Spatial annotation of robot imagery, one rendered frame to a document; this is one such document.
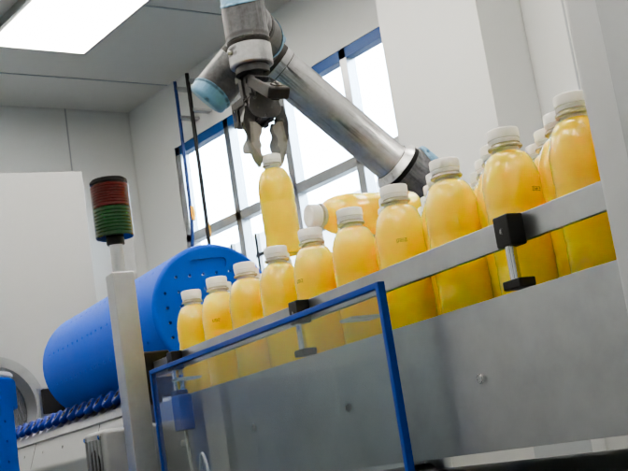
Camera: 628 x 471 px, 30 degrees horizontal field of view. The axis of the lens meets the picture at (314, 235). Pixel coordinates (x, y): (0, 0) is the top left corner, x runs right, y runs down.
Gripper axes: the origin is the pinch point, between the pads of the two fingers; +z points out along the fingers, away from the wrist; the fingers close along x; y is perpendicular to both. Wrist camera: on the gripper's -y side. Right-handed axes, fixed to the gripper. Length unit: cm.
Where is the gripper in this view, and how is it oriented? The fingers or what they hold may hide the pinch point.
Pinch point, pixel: (270, 159)
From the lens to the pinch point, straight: 235.7
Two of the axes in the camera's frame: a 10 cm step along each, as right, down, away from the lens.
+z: 1.5, 9.7, -1.7
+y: -4.6, 2.3, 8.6
